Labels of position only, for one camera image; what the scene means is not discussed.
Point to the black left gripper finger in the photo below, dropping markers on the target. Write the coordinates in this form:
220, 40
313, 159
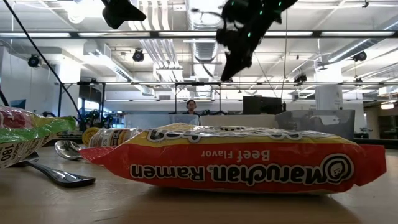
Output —
121, 14

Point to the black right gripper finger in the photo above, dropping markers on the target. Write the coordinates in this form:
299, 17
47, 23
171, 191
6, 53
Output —
236, 67

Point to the red ramen packet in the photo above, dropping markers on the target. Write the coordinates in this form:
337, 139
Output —
233, 165

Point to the yellow lid brown jar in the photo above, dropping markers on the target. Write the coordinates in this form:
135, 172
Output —
109, 137

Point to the orange Maruchan ramen packet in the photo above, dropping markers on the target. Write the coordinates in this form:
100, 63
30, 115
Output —
31, 130

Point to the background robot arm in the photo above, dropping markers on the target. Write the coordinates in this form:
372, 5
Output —
93, 118

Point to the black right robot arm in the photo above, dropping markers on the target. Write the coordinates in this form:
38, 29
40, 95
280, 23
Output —
286, 4

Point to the black ceiling spot lamp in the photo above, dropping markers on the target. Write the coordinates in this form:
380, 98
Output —
300, 77
360, 56
138, 56
34, 60

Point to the black monitor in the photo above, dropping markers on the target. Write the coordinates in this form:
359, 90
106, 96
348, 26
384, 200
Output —
261, 105

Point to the white plastic bin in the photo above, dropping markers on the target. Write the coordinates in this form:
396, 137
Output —
236, 120

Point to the person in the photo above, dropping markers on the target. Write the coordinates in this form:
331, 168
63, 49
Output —
191, 107

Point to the grey plastic bin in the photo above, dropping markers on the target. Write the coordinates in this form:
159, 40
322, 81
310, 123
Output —
311, 124

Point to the white pillar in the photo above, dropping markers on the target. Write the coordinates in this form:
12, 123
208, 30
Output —
328, 93

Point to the blue screen monitor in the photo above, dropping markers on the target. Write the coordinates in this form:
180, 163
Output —
18, 104

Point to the ceiling light panel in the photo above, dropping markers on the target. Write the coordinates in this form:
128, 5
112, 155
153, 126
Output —
387, 106

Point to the black spoon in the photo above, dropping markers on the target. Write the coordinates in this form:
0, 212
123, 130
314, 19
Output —
62, 178

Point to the black background test frame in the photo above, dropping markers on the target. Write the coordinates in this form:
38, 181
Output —
197, 83
81, 83

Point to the round silver ceiling duct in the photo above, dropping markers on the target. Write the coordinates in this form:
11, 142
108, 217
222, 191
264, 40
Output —
202, 21

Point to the black aluminium rig frame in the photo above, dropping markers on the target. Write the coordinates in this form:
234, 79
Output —
74, 35

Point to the slanted silver duct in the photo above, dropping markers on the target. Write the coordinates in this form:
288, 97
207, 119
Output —
357, 48

